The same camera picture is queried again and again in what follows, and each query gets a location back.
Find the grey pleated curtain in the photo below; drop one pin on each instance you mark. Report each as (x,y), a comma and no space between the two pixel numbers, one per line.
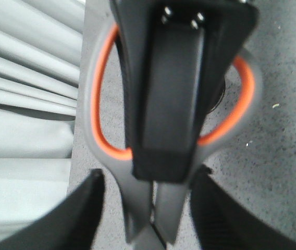
(40,55)

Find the black opposing left gripper right finger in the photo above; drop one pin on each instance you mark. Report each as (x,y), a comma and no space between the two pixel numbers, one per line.
(176,54)

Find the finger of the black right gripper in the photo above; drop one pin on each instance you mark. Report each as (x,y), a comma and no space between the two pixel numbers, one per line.
(222,223)

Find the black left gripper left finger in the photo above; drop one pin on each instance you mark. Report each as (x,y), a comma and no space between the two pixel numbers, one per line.
(70,225)

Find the grey orange handled scissors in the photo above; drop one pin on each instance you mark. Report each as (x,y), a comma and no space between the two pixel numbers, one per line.
(152,217)

